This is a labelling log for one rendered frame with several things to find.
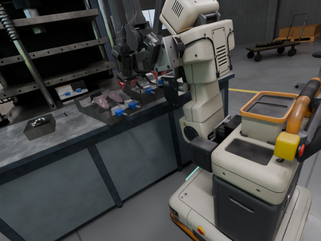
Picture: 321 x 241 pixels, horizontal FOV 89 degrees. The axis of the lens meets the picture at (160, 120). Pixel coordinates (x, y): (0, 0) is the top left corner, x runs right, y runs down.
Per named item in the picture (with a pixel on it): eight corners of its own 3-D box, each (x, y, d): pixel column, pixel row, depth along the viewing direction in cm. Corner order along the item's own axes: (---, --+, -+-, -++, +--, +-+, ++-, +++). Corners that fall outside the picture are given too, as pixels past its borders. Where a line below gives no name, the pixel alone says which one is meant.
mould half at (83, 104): (141, 108, 116) (137, 93, 111) (110, 125, 101) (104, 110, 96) (106, 99, 149) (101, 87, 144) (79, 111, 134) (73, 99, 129)
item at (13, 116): (134, 89, 187) (133, 84, 184) (-4, 136, 141) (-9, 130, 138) (114, 79, 255) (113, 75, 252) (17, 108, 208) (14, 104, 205)
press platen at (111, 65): (116, 67, 179) (114, 62, 177) (-6, 101, 140) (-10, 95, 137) (102, 63, 238) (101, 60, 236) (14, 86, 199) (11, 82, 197)
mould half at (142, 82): (172, 93, 129) (170, 77, 123) (143, 105, 120) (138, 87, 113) (146, 83, 169) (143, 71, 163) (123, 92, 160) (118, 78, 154)
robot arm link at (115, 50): (120, 45, 74) (135, 41, 79) (106, 36, 79) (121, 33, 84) (121, 69, 83) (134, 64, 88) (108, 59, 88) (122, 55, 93)
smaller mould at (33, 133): (55, 131, 109) (49, 122, 105) (29, 141, 103) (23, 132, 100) (56, 121, 125) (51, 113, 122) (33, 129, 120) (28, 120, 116)
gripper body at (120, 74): (115, 76, 90) (114, 64, 85) (130, 71, 96) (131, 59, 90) (123, 82, 87) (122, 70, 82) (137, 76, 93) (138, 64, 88)
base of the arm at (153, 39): (154, 45, 57) (176, 39, 64) (140, 32, 59) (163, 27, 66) (149, 65, 64) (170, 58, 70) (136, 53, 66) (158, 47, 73)
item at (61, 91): (90, 95, 175) (83, 80, 167) (63, 104, 165) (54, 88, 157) (84, 87, 215) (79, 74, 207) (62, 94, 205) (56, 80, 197)
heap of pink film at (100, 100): (125, 100, 119) (123, 90, 115) (104, 110, 109) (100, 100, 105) (107, 96, 136) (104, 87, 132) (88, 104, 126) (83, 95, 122)
